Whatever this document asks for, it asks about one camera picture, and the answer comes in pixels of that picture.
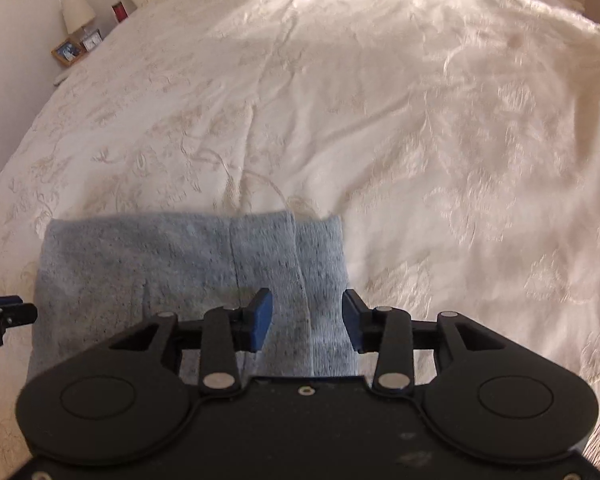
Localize wooden photo frame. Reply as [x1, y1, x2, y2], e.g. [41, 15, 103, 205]
[51, 36, 87, 67]

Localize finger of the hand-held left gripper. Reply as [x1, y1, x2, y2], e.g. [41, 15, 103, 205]
[0, 294, 38, 330]

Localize cream floral bedspread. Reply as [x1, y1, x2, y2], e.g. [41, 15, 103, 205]
[0, 0, 600, 480]

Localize small desk clock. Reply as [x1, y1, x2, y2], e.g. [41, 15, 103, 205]
[81, 27, 104, 54]

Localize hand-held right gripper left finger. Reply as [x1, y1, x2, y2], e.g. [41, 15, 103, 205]
[107, 287, 274, 395]

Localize grey speckled pants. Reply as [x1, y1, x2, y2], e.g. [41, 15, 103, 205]
[27, 211, 365, 388]

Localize white table lamp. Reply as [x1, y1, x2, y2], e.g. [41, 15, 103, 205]
[61, 0, 95, 36]

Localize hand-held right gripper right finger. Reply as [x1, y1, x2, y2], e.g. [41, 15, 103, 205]
[341, 288, 506, 395]

